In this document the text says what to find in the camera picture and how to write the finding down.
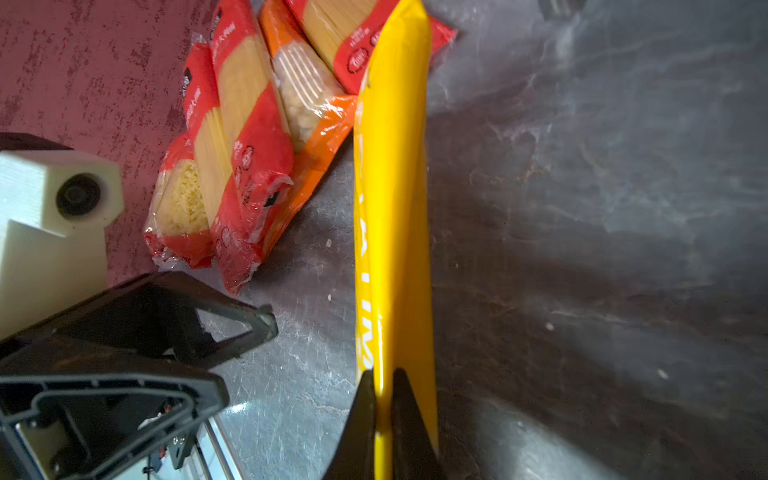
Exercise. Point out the orange pasta bag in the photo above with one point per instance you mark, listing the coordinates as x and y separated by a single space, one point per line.
319 112

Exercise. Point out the small red macaroni bag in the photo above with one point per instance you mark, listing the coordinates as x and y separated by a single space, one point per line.
176 230

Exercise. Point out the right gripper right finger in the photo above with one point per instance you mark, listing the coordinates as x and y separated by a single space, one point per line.
413 455

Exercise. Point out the red spaghetti bag front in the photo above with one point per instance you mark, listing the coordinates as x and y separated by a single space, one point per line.
212 151

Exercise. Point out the red spaghetti bag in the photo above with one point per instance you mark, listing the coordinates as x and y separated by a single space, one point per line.
212 151
366 43
262 156

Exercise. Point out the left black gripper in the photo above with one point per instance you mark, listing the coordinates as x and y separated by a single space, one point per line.
93 416

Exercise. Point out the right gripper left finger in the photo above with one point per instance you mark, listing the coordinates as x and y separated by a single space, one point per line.
354 455

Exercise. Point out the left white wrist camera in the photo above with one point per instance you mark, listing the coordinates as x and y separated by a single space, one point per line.
55 208

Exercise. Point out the red spaghetti bag rear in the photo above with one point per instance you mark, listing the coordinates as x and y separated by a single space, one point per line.
366 43

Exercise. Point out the red spaghetti bag middle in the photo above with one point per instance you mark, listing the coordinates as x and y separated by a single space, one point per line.
262 156

